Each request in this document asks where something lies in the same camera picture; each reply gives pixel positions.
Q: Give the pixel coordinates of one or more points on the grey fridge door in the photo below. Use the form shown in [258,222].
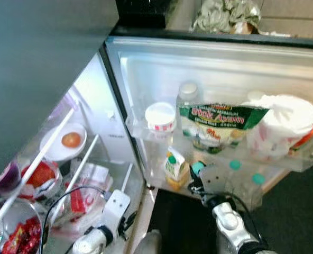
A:
[220,69]

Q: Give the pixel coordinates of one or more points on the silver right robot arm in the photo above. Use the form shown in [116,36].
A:
[233,222]

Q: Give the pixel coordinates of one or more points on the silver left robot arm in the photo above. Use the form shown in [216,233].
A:
[89,242]

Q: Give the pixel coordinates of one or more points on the small juice carton green cap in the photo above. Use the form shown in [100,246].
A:
[175,168]

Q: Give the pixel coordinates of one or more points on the plastic bag with red box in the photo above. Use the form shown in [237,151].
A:
[85,198]

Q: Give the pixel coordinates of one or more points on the green and white stock packet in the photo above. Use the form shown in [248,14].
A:
[217,124]

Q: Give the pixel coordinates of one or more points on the white cup with red checks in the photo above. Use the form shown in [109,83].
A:
[160,117]

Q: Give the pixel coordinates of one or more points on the clear bottle with white cap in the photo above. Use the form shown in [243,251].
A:
[188,92]

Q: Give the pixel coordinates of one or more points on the wrapped red and white bowl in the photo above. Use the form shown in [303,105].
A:
[40,175]

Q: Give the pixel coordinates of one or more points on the red tomato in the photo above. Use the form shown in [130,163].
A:
[72,140]

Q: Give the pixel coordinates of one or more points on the metal bowl with red packets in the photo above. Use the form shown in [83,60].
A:
[19,235]

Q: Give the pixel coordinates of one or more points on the white plastic-wrapped red bucket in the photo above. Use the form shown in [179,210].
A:
[286,119]

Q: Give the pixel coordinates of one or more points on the orange drink bottle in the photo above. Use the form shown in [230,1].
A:
[305,140]

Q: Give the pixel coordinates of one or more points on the purple cup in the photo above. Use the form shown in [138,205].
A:
[8,178]

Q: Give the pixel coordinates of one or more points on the translucent purple jug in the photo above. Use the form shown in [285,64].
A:
[61,107]

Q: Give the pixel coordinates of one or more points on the grey-green crumpled bag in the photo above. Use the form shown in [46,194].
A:
[225,16]

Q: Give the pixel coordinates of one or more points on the kitchen cabinet with black counter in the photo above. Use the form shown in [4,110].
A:
[294,16]

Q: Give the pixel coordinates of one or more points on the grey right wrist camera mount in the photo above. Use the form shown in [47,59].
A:
[218,180]

